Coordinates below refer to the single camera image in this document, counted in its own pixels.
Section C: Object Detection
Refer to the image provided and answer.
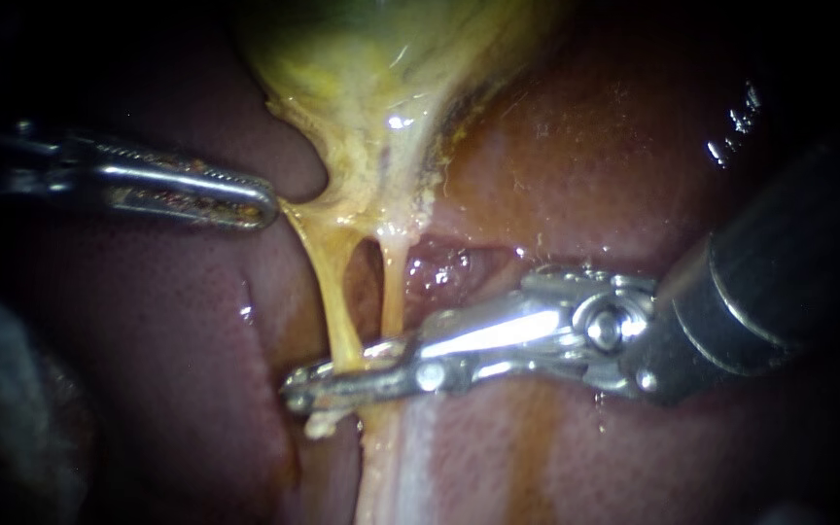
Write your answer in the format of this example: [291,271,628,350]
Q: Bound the left arm instrument jaw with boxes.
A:
[95,164,281,232]
[95,139,258,185]

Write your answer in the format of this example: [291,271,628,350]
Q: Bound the right arm instrument jaw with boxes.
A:
[279,363,439,424]
[285,332,429,388]

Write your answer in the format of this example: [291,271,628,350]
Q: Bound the left arm instrument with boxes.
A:
[0,120,104,209]

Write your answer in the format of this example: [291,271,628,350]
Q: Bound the right arm instrument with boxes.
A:
[416,265,683,403]

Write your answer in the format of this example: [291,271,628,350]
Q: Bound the gallbladder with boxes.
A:
[233,0,564,246]

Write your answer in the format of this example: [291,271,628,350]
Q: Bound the white clip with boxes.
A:
[302,407,363,441]

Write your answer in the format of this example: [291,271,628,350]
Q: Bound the thin tube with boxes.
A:
[279,200,396,525]
[375,226,418,340]

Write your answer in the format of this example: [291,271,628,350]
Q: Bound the pale fatty tissue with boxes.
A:
[390,397,444,525]

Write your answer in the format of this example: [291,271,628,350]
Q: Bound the dark red liver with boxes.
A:
[0,0,840,525]

